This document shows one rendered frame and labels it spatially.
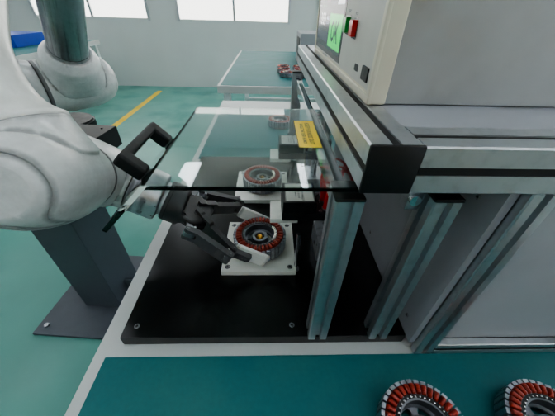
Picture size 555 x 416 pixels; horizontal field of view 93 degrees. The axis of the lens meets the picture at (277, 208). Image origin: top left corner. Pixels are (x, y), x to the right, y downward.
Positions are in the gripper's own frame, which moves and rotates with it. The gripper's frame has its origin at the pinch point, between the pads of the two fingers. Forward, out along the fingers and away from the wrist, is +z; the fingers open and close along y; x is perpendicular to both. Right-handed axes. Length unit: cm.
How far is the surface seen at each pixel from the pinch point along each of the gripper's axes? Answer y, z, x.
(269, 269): 7.0, 3.1, -0.8
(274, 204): -1.7, -1.0, 8.3
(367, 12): 4.3, -8.2, 40.6
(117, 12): -474, -212, -92
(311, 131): 6.4, -6.2, 26.6
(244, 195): -19.0, -2.7, -4.1
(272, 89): -157, 9, -3
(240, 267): 6.3, -2.0, -3.7
